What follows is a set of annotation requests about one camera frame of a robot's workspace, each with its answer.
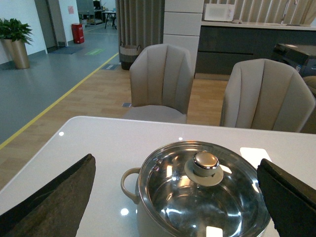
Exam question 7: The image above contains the beige chair right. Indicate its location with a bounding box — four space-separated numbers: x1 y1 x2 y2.
220 58 316 132

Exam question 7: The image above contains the white microwave oven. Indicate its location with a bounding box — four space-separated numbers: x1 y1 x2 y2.
203 3 236 22

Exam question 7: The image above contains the potted green plant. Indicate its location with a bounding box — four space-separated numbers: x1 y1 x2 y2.
0 18 32 69

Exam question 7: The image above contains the black appliance box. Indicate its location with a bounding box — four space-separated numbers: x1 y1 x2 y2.
271 43 316 77

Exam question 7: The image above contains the red cabinet box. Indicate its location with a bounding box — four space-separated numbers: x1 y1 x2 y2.
71 23 84 44

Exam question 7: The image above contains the white pillar cabinet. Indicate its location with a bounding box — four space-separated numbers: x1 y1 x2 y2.
163 0 204 71

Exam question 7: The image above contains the beige chair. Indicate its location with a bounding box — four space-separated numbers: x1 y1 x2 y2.
123 44 194 123
220 58 316 132

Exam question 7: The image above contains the glass pot lid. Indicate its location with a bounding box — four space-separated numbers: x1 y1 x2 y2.
137 141 271 237

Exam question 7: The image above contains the dark kitchen counter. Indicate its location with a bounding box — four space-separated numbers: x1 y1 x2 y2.
196 22 316 75

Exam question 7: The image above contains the woven basket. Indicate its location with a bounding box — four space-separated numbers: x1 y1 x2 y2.
119 42 142 70

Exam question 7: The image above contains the beige chair left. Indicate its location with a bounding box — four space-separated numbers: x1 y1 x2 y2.
123 44 194 123

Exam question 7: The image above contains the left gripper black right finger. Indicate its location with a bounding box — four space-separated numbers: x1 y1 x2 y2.
257 158 316 237

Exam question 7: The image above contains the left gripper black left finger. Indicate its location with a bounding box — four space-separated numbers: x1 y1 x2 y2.
0 154 96 237

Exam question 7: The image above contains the cream electric cooking pot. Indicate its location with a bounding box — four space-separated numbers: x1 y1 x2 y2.
120 141 271 237

